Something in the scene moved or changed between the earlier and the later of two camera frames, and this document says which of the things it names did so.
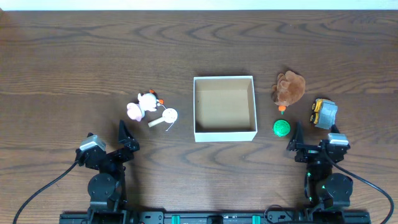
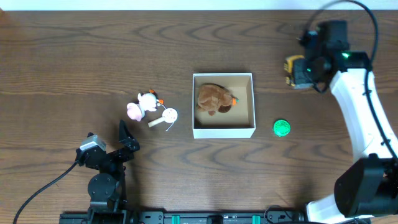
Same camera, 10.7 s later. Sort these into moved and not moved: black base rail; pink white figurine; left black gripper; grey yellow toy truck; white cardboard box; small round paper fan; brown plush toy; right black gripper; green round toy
Moved: brown plush toy; grey yellow toy truck; right black gripper
Not moved: green round toy; small round paper fan; left black gripper; white cardboard box; pink white figurine; black base rail
